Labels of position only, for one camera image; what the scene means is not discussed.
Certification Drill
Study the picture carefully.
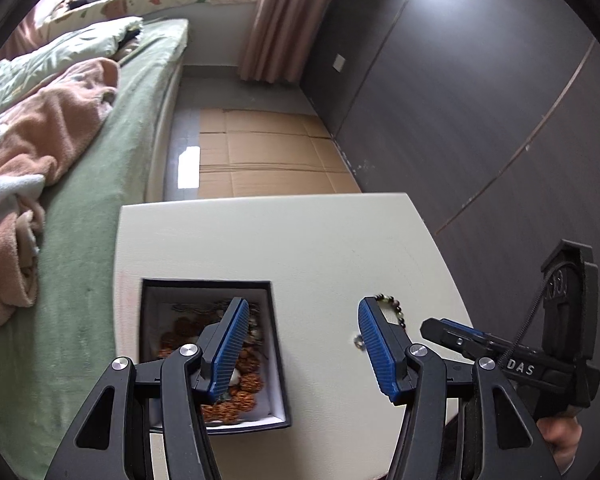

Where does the flattened cardboard sheet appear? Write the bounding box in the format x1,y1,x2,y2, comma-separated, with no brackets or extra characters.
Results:
197,107,363,198

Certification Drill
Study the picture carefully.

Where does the white low table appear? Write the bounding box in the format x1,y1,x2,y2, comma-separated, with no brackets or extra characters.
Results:
114,191,473,480

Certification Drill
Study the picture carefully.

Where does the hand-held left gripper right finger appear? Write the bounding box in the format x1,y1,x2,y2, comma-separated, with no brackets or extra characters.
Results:
357,296,563,480

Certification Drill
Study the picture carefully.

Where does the grey bead bracelet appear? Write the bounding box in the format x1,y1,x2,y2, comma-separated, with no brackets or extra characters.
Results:
245,310,268,351

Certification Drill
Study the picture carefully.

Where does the pink fleece blanket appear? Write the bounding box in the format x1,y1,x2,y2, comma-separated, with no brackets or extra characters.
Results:
0,57,120,338

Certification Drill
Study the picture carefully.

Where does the light green duvet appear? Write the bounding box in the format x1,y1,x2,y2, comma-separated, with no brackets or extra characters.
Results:
0,16,145,121

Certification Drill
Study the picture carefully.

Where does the small dark bead bracelet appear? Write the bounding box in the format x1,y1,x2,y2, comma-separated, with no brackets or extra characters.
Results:
352,293,411,348

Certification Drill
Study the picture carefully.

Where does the brown seed bead bracelet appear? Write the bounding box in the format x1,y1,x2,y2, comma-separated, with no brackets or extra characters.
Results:
157,312,266,423

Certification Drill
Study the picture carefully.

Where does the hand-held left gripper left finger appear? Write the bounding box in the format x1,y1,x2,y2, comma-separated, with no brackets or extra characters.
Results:
44,296,251,480

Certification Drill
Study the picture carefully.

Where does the person's right hand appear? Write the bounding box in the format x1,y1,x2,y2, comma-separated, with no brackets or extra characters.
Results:
537,412,583,471

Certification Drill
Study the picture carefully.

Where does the black cord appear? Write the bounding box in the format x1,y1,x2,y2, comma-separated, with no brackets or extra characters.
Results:
516,280,556,358

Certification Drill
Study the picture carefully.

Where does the grey wardrobe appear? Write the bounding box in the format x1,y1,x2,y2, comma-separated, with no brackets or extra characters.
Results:
300,0,600,411

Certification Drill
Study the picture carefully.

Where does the pink curtain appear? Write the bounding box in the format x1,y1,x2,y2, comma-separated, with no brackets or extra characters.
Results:
0,7,46,61
240,0,351,86

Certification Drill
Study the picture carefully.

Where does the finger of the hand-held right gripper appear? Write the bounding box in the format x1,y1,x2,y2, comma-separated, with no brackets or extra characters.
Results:
440,318,485,343
420,317,506,361

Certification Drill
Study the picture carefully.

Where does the bed with green sheet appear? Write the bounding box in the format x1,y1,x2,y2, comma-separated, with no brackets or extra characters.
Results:
0,17,190,476

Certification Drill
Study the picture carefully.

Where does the black jewelry box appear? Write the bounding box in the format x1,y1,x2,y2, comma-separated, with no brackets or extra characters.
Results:
139,277,292,433

